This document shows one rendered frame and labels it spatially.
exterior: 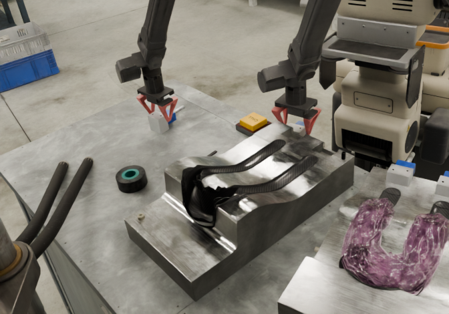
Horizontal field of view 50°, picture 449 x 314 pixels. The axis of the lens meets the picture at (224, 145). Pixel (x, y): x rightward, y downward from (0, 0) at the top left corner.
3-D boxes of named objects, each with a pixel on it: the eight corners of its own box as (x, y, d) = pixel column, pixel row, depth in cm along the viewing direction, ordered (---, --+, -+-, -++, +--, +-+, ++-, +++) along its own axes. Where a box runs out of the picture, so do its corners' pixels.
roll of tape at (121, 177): (136, 171, 136) (133, 161, 134) (153, 182, 131) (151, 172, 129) (112, 185, 132) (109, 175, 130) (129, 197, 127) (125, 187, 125)
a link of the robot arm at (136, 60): (162, 56, 133) (152, 33, 137) (122, 67, 130) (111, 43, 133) (161, 81, 144) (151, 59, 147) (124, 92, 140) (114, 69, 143)
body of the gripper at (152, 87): (160, 103, 143) (155, 81, 139) (137, 95, 149) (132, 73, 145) (175, 94, 147) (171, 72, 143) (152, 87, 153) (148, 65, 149)
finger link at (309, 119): (310, 143, 132) (310, 113, 127) (287, 136, 136) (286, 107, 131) (321, 131, 137) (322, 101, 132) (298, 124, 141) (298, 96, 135)
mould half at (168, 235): (278, 147, 139) (276, 105, 131) (353, 185, 121) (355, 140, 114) (129, 238, 114) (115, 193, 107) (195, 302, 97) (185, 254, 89)
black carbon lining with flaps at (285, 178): (277, 143, 128) (275, 112, 123) (325, 168, 117) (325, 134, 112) (170, 208, 111) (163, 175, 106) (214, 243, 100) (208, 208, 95)
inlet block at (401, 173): (401, 160, 123) (403, 142, 120) (421, 165, 120) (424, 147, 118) (385, 190, 114) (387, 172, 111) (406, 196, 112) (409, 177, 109)
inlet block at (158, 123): (179, 111, 162) (176, 97, 159) (190, 115, 159) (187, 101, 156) (150, 129, 154) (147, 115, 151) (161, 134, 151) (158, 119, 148)
